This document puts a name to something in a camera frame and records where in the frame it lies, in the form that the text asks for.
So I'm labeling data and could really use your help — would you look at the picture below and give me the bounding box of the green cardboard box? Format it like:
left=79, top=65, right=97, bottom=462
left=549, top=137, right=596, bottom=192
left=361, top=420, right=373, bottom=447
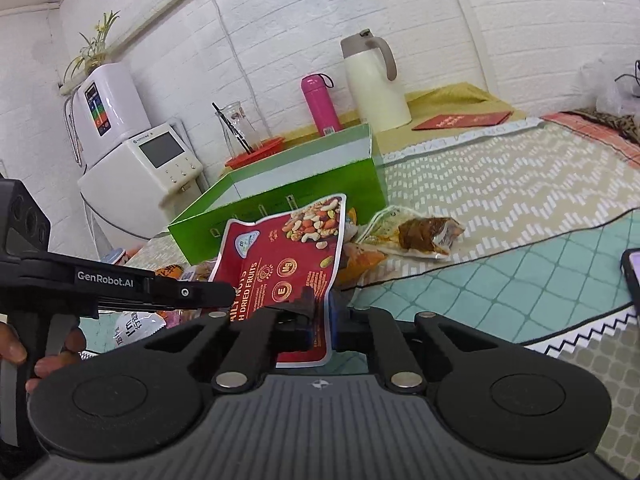
left=167, top=122, right=389, bottom=266

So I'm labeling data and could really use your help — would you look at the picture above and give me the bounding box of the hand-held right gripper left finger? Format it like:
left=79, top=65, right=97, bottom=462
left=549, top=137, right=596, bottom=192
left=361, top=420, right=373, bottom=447
left=143, top=300, right=321, bottom=394

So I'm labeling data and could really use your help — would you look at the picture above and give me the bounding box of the cream thermal jug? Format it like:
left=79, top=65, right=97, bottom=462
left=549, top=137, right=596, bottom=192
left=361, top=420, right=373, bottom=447
left=341, top=29, right=412, bottom=133

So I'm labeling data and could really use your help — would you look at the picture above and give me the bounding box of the red envelope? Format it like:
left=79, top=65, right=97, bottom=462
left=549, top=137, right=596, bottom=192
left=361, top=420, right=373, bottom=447
left=412, top=111, right=514, bottom=132

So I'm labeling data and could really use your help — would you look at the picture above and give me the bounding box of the black stirrer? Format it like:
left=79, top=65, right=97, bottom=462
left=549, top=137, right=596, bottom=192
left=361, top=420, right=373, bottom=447
left=212, top=103, right=254, bottom=154

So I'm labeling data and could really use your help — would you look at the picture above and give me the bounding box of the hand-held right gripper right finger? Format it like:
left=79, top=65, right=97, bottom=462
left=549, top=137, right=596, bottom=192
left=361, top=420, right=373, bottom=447
left=334, top=307, right=497, bottom=394

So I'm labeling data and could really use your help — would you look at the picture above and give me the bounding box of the beige and teal patterned mat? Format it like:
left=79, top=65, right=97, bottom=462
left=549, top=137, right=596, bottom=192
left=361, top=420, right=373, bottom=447
left=80, top=119, right=640, bottom=401

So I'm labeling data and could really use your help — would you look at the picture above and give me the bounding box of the orange snack packet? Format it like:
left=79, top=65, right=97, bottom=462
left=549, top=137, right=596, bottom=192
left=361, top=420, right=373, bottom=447
left=340, top=242, right=389, bottom=289

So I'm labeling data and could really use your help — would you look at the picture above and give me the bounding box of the red nut packet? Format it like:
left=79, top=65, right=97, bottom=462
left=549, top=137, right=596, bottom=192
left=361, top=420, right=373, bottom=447
left=207, top=192, right=349, bottom=366

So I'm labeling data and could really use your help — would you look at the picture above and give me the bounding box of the red patterned blanket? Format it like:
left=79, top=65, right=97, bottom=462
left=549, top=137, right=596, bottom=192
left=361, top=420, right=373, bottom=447
left=542, top=107, right=640, bottom=169

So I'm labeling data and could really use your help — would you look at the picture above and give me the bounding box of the clear packet of brown snack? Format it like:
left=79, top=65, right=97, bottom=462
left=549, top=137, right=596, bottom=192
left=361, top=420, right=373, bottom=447
left=357, top=206, right=466, bottom=261

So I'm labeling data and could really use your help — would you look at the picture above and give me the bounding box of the person's left hand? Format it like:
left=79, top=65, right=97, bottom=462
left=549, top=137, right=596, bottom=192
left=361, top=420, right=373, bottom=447
left=0, top=321, right=87, bottom=395

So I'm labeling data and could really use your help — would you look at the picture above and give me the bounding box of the yellow green cloth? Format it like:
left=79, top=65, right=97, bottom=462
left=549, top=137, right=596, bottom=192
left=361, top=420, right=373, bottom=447
left=285, top=81, right=527, bottom=154

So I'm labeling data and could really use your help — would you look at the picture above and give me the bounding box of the red plastic basket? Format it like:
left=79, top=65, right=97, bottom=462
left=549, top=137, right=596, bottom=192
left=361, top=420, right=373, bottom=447
left=224, top=135, right=286, bottom=169

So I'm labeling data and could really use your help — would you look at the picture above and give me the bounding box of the clear plastic bag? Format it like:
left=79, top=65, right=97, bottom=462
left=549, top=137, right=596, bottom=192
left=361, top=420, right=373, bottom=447
left=581, top=57, right=640, bottom=119

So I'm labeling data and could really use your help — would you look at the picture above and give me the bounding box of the smartphone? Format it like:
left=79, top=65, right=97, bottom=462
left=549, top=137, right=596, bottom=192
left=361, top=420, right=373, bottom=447
left=620, top=247, right=640, bottom=319

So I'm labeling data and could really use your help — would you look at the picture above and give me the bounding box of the white water purifier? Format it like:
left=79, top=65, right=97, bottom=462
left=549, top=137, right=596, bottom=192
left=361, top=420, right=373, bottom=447
left=64, top=62, right=152, bottom=166

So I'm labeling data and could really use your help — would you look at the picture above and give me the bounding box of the white lettered cloth strip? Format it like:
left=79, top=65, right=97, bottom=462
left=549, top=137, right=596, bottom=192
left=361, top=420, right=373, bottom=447
left=382, top=117, right=557, bottom=164

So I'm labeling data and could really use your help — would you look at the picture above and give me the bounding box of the pink thermos bottle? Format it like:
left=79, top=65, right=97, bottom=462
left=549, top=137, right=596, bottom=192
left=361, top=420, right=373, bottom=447
left=301, top=73, right=344, bottom=137

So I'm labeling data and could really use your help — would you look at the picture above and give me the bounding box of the white appliance with screen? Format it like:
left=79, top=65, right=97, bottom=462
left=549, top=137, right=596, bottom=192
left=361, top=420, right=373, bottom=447
left=77, top=122, right=206, bottom=241

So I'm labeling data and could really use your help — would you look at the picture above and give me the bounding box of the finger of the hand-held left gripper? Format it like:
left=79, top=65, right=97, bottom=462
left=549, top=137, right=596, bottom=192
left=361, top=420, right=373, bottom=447
left=95, top=280, right=237, bottom=317

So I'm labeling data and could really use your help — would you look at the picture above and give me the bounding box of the white printed snack packet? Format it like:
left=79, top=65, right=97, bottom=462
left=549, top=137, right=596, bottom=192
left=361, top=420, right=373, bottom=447
left=107, top=310, right=168, bottom=346

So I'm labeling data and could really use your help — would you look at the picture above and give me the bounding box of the potted green plant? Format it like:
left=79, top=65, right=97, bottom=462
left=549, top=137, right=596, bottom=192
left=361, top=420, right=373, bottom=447
left=60, top=10, right=121, bottom=86

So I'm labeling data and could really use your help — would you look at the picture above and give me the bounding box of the glass carafe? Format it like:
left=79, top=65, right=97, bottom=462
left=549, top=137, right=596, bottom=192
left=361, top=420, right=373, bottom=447
left=215, top=101, right=261, bottom=154

